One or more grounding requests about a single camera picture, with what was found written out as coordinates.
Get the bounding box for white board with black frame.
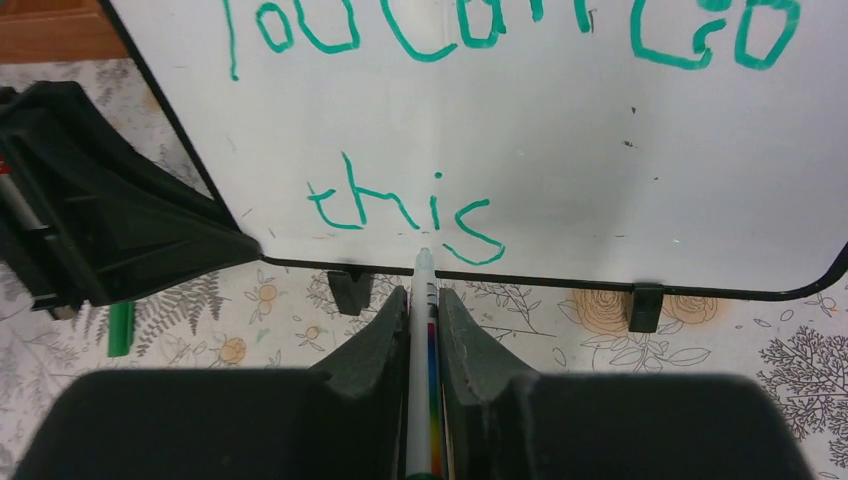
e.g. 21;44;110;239
102;1;847;301

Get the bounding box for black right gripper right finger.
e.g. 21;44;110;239
438;288;813;479

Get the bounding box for green marker cap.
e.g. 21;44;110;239
107;302;135;358

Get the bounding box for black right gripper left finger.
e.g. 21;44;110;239
15;287;410;479

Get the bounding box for green capped whiteboard marker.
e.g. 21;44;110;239
404;248;446;479

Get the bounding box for floral patterned tablecloth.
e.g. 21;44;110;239
0;58;848;480

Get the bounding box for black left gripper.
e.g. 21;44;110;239
1;81;260;320

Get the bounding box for wooden compartment tray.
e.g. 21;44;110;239
1;0;129;64

